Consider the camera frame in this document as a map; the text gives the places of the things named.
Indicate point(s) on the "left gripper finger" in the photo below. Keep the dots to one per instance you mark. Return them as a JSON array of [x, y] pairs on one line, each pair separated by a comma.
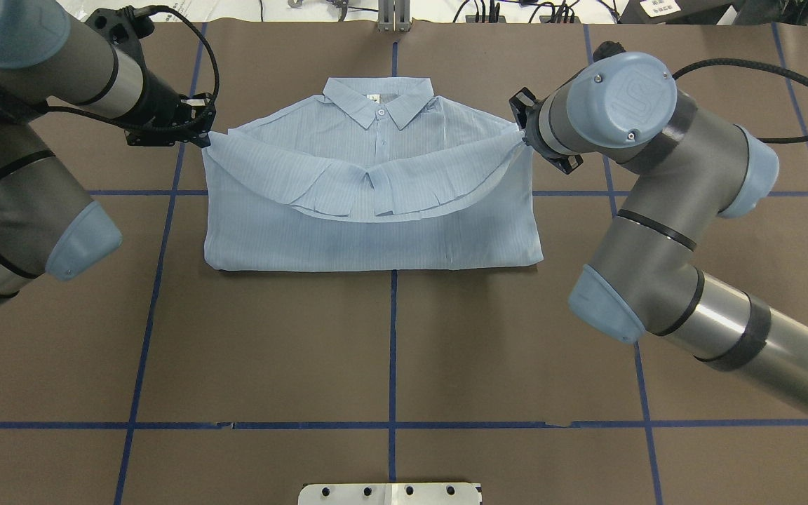
[[201, 139]]

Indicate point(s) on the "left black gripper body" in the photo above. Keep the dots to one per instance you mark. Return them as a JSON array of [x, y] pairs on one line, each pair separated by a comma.
[[156, 99]]

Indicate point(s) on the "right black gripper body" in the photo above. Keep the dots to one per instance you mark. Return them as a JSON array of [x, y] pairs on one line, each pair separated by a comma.
[[532, 132]]

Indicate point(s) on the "light blue button-up shirt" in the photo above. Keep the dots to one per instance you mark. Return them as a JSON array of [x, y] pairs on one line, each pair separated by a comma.
[[373, 174]]

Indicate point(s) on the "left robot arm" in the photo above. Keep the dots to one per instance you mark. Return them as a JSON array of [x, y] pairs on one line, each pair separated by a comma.
[[51, 62]]

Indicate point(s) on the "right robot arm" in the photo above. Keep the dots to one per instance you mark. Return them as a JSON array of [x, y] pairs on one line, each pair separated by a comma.
[[692, 166]]

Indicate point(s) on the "black box with label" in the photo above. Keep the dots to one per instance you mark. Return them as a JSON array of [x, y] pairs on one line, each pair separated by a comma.
[[673, 12]]

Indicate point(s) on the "brown table mat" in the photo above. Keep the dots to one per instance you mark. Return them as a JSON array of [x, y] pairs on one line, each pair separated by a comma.
[[153, 378]]

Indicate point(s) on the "white mounting plate with holes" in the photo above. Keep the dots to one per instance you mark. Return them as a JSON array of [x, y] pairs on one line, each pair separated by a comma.
[[392, 493]]

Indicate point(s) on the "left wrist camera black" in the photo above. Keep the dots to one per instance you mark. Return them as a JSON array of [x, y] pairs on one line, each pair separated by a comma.
[[123, 28]]

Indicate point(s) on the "grey aluminium frame post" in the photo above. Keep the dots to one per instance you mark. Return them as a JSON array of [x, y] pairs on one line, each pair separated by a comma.
[[394, 16]]

